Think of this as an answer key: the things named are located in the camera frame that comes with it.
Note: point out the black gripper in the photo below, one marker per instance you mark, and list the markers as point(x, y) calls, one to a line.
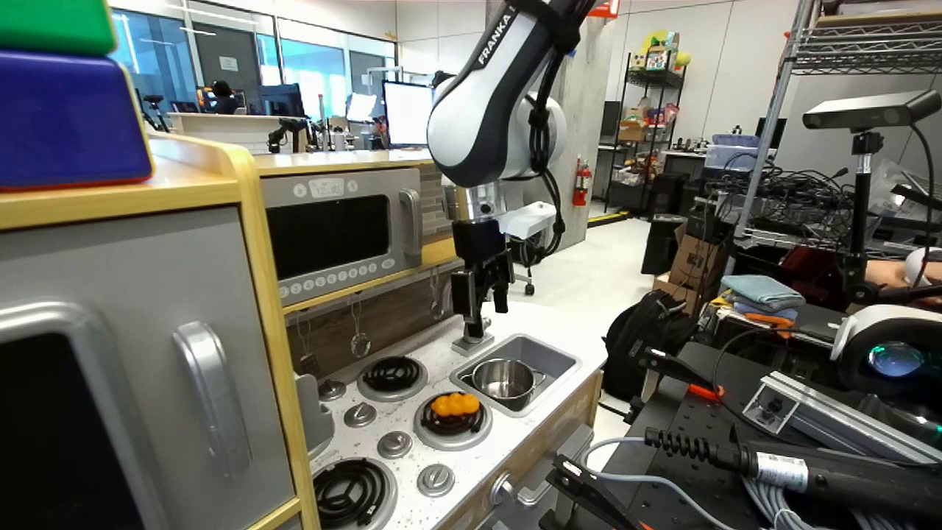
point(483, 270)

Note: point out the orange toy food piece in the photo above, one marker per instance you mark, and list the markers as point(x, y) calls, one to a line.
point(455, 412)

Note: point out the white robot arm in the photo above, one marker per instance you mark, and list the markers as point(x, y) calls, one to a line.
point(491, 121)

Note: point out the grey toy sink basin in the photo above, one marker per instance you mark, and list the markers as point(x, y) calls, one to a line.
point(545, 361)

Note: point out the steel pot in sink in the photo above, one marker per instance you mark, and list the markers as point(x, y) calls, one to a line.
point(505, 381)

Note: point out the rear left stove burner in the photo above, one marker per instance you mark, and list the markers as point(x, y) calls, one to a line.
point(392, 377)

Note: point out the stove burner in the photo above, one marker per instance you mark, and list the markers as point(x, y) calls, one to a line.
point(392, 377)
point(451, 443)
point(355, 496)

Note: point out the front right stove burner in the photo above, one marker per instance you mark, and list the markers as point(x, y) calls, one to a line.
point(451, 443)

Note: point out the front left stove burner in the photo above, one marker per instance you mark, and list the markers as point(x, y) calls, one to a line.
point(355, 496)

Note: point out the red fire extinguisher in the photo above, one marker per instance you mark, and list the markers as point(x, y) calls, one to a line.
point(580, 190)

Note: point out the toy microwave oven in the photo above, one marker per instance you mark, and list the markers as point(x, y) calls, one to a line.
point(335, 230)

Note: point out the black backpack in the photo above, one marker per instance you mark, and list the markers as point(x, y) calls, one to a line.
point(645, 336)

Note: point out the cardboard box on floor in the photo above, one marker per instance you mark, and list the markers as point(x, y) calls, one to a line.
point(698, 262)

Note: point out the wooden toy kitchen set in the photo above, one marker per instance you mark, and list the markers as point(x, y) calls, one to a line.
point(245, 342)

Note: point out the grey toy oven door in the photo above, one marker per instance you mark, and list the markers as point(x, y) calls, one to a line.
point(129, 393)

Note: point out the blue plastic bin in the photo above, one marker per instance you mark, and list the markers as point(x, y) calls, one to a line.
point(70, 121)

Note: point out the green plastic bin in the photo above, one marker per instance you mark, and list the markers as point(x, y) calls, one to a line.
point(80, 28)

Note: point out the aluminium extrusion rail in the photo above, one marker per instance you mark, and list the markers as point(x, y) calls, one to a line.
point(788, 404)

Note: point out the black handle tool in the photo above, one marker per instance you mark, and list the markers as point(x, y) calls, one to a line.
point(842, 477)

